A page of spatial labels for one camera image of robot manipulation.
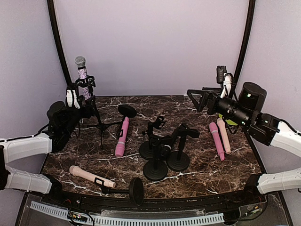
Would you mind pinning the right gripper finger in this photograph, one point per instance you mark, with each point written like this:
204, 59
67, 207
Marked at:
195, 91
197, 100

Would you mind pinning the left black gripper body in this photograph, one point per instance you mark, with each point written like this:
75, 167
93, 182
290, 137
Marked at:
88, 111

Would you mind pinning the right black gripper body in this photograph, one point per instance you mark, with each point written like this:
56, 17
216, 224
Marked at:
214, 108

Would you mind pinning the black tripod stand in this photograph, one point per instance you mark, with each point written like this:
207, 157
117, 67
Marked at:
100, 125

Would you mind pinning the beige microphone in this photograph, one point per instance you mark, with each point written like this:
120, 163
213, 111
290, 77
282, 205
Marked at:
78, 172
224, 134

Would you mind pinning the large pink microphone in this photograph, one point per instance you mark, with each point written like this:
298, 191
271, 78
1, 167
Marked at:
214, 131

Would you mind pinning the black stand holding small pink microphone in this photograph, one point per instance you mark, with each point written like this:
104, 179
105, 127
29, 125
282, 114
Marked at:
126, 111

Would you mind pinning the purple glitter microphone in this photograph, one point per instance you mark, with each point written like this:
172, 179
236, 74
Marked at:
83, 81

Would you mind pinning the small pink microphone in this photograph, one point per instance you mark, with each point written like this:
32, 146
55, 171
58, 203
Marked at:
120, 147

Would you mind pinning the black microphone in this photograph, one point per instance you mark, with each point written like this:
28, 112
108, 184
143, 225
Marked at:
166, 147

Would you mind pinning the black stand with black microphone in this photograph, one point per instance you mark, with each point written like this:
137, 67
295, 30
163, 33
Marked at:
178, 160

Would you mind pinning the black stand holding beige microphone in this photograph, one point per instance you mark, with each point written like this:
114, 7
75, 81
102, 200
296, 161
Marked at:
145, 149

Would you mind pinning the black round-base desk stand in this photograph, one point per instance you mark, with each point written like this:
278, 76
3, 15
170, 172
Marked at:
155, 169

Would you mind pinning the black front stand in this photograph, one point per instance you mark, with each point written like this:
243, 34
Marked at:
135, 190

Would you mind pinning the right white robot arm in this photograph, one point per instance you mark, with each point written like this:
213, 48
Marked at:
263, 127

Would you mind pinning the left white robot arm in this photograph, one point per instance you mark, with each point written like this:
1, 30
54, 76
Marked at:
50, 139

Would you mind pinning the green disc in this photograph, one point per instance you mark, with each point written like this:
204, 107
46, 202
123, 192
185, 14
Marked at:
230, 122

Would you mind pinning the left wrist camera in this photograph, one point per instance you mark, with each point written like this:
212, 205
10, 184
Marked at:
72, 96

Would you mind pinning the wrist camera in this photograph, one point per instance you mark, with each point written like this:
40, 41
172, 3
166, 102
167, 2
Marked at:
226, 81
72, 96

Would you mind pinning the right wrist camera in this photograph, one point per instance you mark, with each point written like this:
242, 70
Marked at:
226, 81

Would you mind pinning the right black frame post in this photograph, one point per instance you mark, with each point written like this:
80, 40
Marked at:
245, 40

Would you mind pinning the black frame post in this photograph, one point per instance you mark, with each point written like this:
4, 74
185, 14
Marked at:
245, 40
58, 42

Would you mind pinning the black front rail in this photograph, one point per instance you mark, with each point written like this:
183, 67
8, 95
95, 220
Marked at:
220, 202

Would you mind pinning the left black frame post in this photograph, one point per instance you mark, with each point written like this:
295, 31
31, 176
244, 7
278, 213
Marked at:
58, 42

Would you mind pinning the grey cable duct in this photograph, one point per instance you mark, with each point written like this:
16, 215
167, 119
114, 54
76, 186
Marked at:
132, 219

